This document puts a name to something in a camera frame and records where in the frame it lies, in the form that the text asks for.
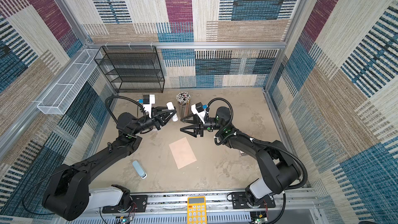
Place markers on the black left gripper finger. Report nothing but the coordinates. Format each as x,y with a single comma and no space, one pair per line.
160,110
166,119

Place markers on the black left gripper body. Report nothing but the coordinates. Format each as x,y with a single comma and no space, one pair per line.
155,122

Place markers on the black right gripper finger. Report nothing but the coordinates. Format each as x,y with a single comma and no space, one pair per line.
190,131
192,118

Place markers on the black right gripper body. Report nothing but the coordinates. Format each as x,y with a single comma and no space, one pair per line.
200,128

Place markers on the pink paper envelope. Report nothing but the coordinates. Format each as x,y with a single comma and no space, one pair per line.
182,153

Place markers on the white glue stick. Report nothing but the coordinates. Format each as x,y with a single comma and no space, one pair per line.
171,107

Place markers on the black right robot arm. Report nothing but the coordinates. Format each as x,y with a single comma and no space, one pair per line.
280,169

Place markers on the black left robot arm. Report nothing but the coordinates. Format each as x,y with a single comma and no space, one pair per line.
67,193

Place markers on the pencil holder cup with pencils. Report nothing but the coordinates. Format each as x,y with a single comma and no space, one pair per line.
183,100

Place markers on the yellow calculator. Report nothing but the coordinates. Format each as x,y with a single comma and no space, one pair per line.
196,210

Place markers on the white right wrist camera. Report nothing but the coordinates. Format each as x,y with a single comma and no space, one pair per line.
200,110

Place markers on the black wire mesh shelf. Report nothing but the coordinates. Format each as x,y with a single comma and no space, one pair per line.
131,68

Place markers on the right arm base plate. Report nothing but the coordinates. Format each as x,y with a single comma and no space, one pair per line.
241,200

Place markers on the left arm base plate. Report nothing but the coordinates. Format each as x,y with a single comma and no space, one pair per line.
138,205

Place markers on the white wire mesh basket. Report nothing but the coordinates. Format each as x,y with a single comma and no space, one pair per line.
60,97

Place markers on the aluminium front rail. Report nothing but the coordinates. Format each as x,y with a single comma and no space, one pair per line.
300,206

